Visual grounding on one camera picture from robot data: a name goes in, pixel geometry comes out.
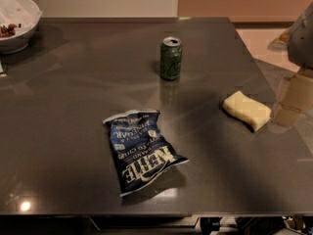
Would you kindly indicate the blue Kettle chips bag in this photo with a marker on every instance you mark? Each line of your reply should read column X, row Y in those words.
column 140, row 152

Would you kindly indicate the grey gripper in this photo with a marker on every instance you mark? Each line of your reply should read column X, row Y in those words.
column 301, row 44

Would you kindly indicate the white napkin in bowl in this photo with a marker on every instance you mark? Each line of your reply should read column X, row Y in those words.
column 24, row 12

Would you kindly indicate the yellow sponge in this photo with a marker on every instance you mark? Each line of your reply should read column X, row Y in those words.
column 247, row 110

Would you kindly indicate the green soda can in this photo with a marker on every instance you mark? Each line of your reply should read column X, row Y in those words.
column 170, row 58

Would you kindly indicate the white bowl with fruit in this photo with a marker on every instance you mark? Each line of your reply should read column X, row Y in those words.
column 15, row 37

